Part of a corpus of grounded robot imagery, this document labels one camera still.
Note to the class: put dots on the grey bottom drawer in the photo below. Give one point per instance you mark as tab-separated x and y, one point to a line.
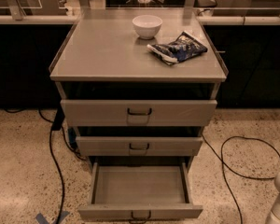
139	194

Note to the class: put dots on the grey drawer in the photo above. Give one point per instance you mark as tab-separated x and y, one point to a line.
138	112
139	146
139	194

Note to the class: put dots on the grey top drawer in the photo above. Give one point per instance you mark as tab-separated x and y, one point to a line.
138	112

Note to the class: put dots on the grey drawer cabinet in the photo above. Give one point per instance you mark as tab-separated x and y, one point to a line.
105	59

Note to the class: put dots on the grey middle drawer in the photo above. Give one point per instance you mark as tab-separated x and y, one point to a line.
139	146

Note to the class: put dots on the blue white snack bag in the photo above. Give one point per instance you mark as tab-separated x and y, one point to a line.
185	47

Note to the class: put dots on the white bowl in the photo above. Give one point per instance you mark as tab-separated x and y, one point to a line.
147	26

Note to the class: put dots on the dark counter cabinets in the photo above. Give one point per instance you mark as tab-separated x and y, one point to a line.
250	54

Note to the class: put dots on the blue tape cross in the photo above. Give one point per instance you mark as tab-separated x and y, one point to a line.
40	219

